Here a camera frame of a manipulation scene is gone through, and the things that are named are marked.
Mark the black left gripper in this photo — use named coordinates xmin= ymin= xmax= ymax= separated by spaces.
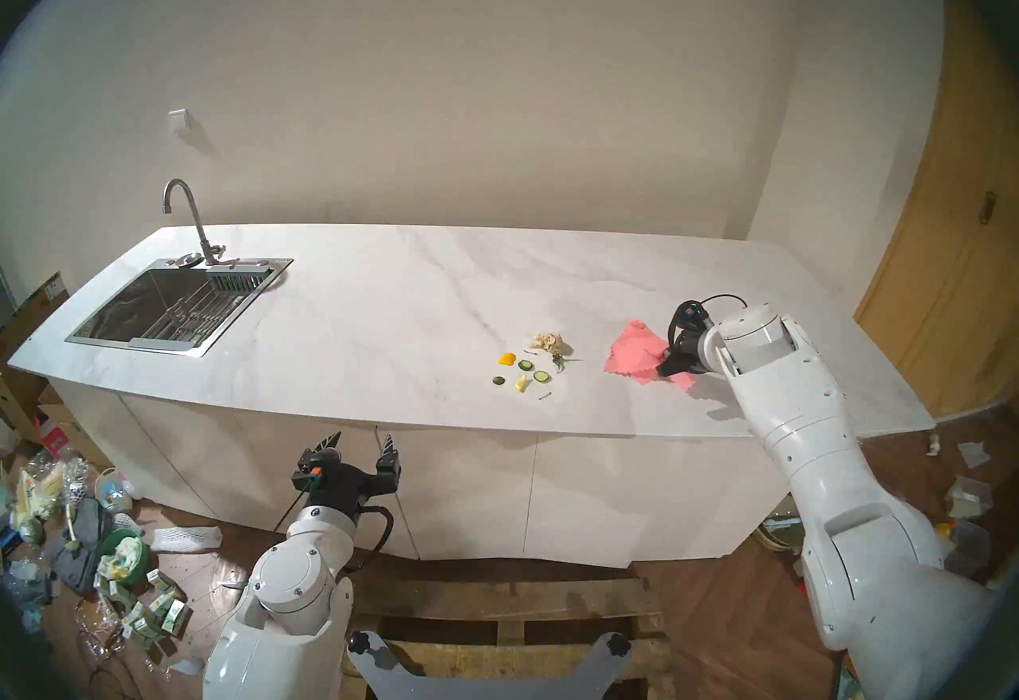
xmin=306 ymin=432 xmax=400 ymax=520

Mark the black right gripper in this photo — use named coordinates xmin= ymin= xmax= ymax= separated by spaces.
xmin=654 ymin=328 xmax=722 ymax=379

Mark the pink waffle cleaning cloth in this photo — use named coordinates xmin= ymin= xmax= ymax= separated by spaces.
xmin=603 ymin=320 xmax=697 ymax=391

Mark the white counter cabinet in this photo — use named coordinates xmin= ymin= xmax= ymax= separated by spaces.
xmin=48 ymin=376 xmax=833 ymax=570

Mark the white foam net sleeve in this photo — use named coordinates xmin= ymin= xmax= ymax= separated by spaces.
xmin=151 ymin=526 xmax=224 ymax=554

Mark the wooden pallet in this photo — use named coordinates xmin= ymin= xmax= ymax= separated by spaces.
xmin=342 ymin=575 xmax=677 ymax=700

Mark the stainless steel sink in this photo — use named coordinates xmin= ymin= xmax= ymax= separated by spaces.
xmin=65 ymin=257 xmax=294 ymax=357

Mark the clear round lidded bowl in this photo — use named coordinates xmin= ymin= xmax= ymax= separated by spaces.
xmin=96 ymin=468 xmax=135 ymax=512

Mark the green bowl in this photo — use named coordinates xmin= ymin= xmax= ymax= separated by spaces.
xmin=97 ymin=530 xmax=150 ymax=588

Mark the steel gooseneck faucet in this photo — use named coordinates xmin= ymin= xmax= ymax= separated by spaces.
xmin=163 ymin=179 xmax=228 ymax=265

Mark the wooden door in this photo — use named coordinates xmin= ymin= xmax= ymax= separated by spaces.
xmin=854 ymin=0 xmax=1019 ymax=421

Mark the dark grey bag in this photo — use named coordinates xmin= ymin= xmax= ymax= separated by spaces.
xmin=52 ymin=498 xmax=112 ymax=594

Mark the clear plastic container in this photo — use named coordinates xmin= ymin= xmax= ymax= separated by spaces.
xmin=946 ymin=477 xmax=994 ymax=520

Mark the yellow white plastic bag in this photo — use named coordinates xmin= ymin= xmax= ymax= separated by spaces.
xmin=12 ymin=464 xmax=64 ymax=544

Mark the clear container orange lid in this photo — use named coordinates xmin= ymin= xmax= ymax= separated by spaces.
xmin=943 ymin=519 xmax=992 ymax=580

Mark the brown cardboard box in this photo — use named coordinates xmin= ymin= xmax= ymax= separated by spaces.
xmin=0 ymin=273 xmax=71 ymax=365

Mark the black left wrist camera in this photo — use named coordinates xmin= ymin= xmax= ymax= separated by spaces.
xmin=291 ymin=449 xmax=326 ymax=492

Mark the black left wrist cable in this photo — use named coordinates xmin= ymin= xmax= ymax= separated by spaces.
xmin=350 ymin=506 xmax=395 ymax=572

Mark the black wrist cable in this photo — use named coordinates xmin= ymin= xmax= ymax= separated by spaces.
xmin=350 ymin=506 xmax=395 ymax=572
xmin=697 ymin=294 xmax=749 ymax=325

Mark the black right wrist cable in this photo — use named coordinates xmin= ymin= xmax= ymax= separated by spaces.
xmin=697 ymin=294 xmax=749 ymax=325

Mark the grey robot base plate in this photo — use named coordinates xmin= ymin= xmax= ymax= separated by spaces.
xmin=347 ymin=631 xmax=634 ymax=700

